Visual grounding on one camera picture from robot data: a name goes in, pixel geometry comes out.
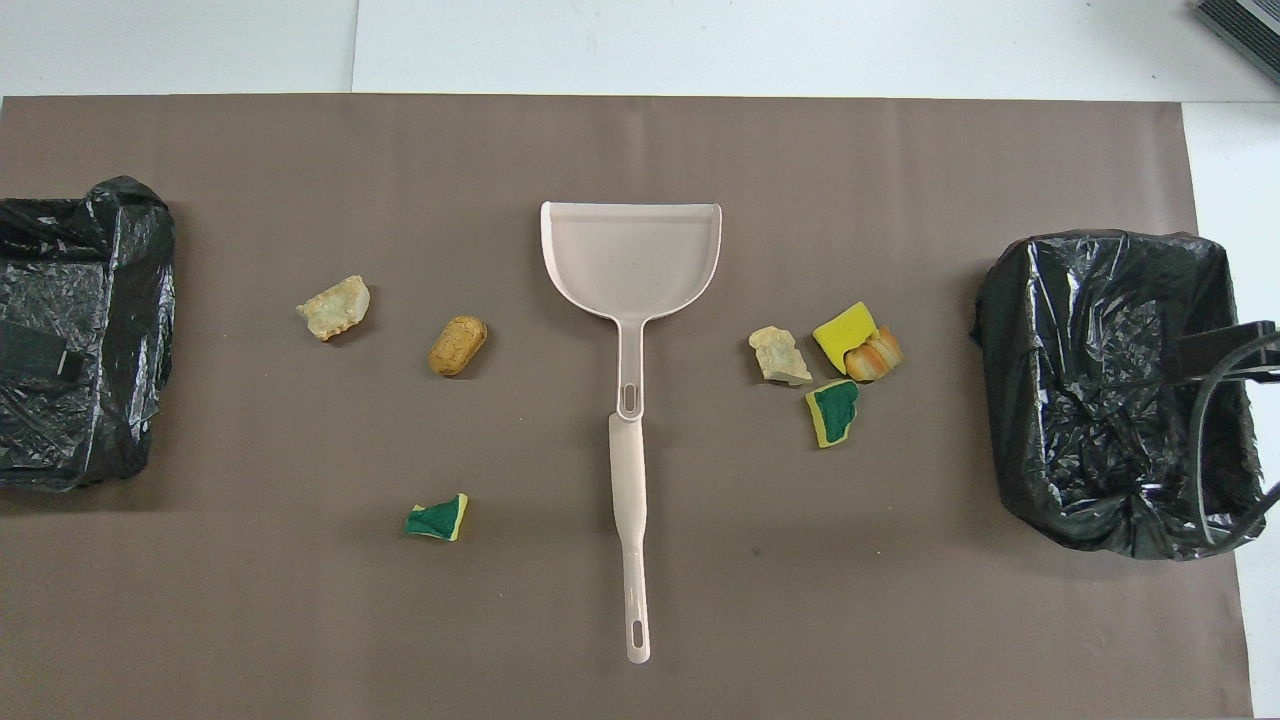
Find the yellow sponge block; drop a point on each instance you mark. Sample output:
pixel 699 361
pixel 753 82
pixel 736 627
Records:
pixel 842 333

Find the orange crusty bread piece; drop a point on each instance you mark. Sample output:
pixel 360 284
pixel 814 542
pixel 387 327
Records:
pixel 875 357

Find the brown paper table mat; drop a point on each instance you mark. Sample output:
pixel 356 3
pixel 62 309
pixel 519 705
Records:
pixel 300 600

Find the pale bread chunk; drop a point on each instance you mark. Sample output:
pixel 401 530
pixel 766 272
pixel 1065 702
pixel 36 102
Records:
pixel 335 308

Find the thin green yellow sponge scrap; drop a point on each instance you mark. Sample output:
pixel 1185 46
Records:
pixel 435 520

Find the black bag lined bin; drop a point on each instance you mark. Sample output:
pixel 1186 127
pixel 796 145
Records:
pixel 1100 330
pixel 110 300

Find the pink plastic dustpan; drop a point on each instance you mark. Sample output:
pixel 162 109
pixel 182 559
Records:
pixel 630 260

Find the brown bread roll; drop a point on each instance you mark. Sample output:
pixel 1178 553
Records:
pixel 457 346

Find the pale yellow foam piece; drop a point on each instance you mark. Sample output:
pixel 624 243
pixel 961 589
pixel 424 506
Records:
pixel 778 355

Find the dark grey ridged device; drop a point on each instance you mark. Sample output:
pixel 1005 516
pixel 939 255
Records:
pixel 1245 25

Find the thick green yellow sponge scrap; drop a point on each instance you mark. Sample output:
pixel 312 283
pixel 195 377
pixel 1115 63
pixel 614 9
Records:
pixel 832 408

